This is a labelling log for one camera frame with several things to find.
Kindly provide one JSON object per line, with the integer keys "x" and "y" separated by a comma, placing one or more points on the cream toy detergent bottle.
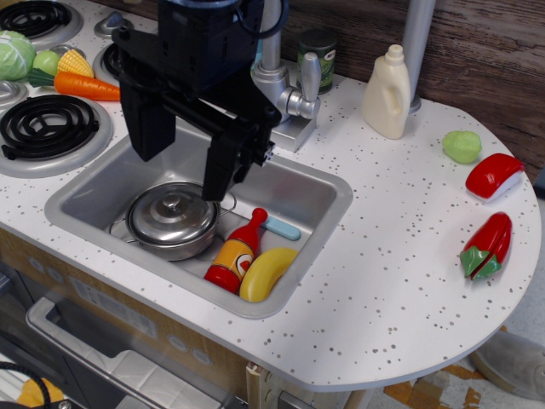
{"x": 386, "y": 101}

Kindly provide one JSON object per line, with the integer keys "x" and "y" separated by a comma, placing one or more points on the yellow toy corn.
{"x": 73, "y": 62}

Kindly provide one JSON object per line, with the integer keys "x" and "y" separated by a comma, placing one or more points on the back left black stove burner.
{"x": 45, "y": 23}

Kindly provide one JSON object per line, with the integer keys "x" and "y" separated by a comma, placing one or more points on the orange toy carrot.
{"x": 69, "y": 83}

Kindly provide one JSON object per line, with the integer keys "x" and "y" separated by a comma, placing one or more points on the grey left stove knob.
{"x": 11, "y": 93}

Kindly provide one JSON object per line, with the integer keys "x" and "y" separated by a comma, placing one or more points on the steel pot lid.
{"x": 171, "y": 213}

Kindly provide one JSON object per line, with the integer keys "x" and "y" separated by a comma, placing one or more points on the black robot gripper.
{"x": 197, "y": 67}

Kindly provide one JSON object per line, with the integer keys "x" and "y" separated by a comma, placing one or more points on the black stove burner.
{"x": 45, "y": 23}
{"x": 49, "y": 135}
{"x": 106, "y": 65}

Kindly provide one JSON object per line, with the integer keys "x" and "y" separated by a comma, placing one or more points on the silver toy faucet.
{"x": 298, "y": 106}

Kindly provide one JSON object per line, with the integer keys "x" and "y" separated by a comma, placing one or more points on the grey oven door handle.
{"x": 126, "y": 370}

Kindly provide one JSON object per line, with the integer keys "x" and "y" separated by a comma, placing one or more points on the grey metal pole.
{"x": 416, "y": 31}

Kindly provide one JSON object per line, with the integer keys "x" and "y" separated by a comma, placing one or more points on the yellow object lower left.
{"x": 31, "y": 395}

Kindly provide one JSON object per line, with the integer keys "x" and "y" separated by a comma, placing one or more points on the light green toy ball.
{"x": 47, "y": 61}

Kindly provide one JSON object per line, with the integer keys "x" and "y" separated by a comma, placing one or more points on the front left black stove burner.
{"x": 49, "y": 135}

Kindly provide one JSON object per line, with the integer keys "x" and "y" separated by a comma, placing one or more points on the small steel pot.
{"x": 177, "y": 252}

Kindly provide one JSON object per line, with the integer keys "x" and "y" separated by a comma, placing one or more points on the green toy cabbage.
{"x": 17, "y": 55}

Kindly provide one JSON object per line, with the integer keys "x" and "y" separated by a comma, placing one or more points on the grey stove knob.
{"x": 115, "y": 20}
{"x": 11, "y": 93}

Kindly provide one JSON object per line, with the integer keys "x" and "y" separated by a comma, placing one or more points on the red toy ketchup bottle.
{"x": 237, "y": 254}

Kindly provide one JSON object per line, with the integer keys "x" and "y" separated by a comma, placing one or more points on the red toy chili pepper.
{"x": 484, "y": 254}

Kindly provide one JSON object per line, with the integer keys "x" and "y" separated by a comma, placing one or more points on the yellow toy banana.
{"x": 264, "y": 273}

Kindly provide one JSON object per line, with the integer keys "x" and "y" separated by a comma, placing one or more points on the dark green can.
{"x": 323, "y": 44}

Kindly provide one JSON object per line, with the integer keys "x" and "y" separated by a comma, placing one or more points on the back right black stove burner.
{"x": 106, "y": 65}

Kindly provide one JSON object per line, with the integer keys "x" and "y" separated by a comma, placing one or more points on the silver sink basin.
{"x": 94, "y": 203}

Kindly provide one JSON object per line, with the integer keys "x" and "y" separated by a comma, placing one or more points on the red white toy sushi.
{"x": 493, "y": 176}

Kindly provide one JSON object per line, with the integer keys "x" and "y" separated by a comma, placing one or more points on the light green toy lettuce piece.
{"x": 462, "y": 146}

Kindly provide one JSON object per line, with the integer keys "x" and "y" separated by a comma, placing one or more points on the white blue toy knife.
{"x": 281, "y": 228}

